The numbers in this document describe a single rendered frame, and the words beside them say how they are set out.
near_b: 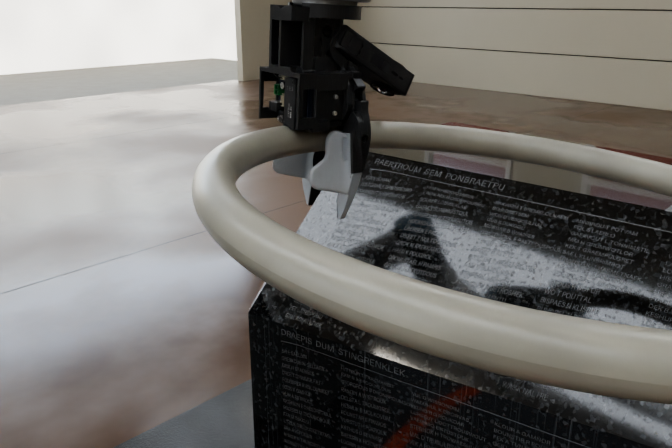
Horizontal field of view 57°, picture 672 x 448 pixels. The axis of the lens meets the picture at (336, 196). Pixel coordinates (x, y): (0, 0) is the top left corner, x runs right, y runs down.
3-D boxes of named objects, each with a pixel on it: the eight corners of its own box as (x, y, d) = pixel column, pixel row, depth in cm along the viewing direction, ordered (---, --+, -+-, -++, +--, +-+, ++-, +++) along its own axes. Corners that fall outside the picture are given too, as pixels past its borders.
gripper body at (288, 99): (256, 124, 63) (259, 0, 59) (324, 119, 68) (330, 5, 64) (299, 138, 57) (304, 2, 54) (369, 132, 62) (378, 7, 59)
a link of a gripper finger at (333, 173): (302, 225, 62) (295, 133, 60) (348, 216, 65) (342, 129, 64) (320, 228, 59) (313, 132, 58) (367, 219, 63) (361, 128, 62)
